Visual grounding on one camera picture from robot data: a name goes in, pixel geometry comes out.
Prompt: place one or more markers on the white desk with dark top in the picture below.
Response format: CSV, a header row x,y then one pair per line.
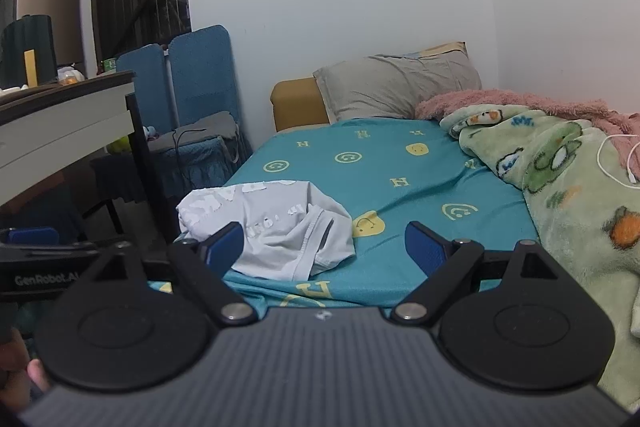
x,y
60,127

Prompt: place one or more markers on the green cartoon print blanket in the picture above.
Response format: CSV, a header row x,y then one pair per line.
x,y
565,187

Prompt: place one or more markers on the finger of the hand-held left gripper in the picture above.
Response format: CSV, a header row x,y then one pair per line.
x,y
32,236

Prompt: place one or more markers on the mustard yellow headboard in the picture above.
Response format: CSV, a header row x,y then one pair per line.
x,y
295,104

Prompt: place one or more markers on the white t-shirt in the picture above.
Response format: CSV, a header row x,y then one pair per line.
x,y
280,217

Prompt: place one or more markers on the person's left hand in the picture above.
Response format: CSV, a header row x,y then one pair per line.
x,y
36,376

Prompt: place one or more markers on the yellow printed pillow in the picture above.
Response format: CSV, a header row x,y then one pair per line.
x,y
445,50

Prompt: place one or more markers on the dark green ribbed object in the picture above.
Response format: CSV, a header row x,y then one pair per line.
x,y
27,34

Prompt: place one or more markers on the green can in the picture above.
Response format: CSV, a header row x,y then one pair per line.
x,y
109,67

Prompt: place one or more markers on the blue covered chair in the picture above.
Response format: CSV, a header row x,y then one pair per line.
x,y
202,72
142,87

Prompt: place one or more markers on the yellow card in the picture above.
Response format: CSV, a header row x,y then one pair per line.
x,y
29,67

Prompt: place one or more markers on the yellow-green plush toy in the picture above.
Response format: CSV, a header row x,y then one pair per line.
x,y
119,146

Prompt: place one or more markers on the grey folded cloth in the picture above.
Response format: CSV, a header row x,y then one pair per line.
x,y
205,129

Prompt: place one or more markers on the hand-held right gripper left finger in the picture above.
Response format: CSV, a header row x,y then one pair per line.
x,y
226,248

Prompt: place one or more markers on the grey pillow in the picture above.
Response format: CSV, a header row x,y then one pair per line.
x,y
395,87

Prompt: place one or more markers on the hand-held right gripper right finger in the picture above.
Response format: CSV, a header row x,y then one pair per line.
x,y
423,248

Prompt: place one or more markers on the pink fluffy blanket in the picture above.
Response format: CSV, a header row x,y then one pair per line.
x,y
500,99

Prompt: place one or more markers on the small white plush toy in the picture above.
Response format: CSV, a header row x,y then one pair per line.
x,y
150,133

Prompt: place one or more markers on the white and orange toy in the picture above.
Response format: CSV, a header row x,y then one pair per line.
x,y
69,76

